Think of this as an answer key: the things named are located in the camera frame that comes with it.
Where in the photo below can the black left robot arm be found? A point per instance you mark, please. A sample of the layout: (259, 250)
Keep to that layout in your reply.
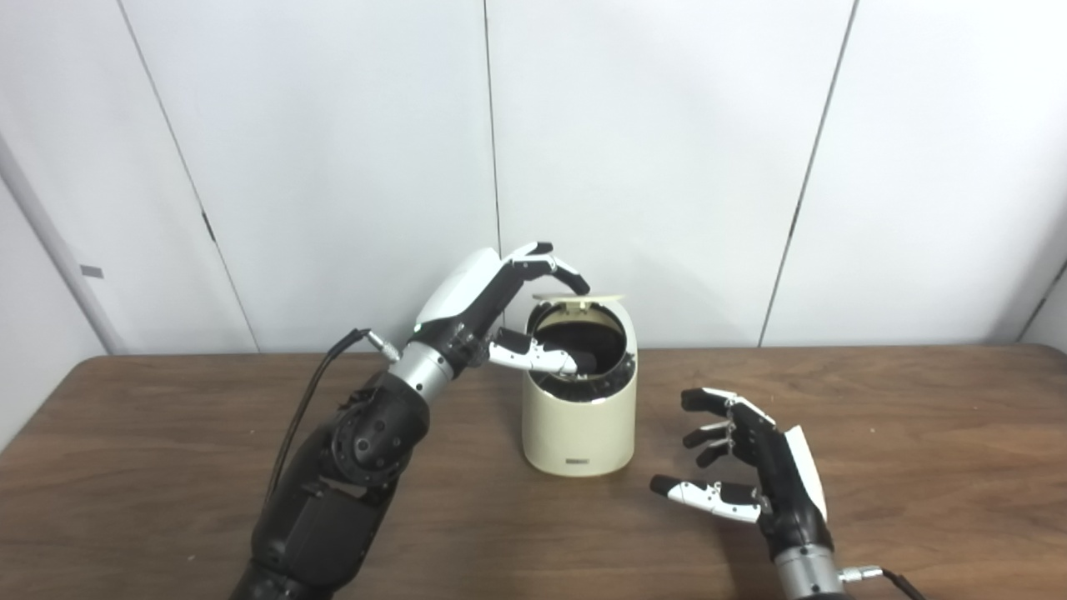
(333, 500)

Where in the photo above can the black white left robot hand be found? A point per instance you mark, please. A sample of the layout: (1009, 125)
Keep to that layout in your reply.
(463, 292)

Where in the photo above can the black bin liner bag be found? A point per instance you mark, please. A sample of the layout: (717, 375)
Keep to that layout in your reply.
(604, 342)

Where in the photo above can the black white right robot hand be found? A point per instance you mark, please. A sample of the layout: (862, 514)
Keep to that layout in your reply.
(788, 492)

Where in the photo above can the cream-colored cylindrical bin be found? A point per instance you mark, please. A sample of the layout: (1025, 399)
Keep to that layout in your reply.
(579, 433)

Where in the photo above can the small gray wall tag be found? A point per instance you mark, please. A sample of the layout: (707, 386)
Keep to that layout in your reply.
(92, 272)

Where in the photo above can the round cream bin lid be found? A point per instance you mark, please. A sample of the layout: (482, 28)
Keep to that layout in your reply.
(600, 297)

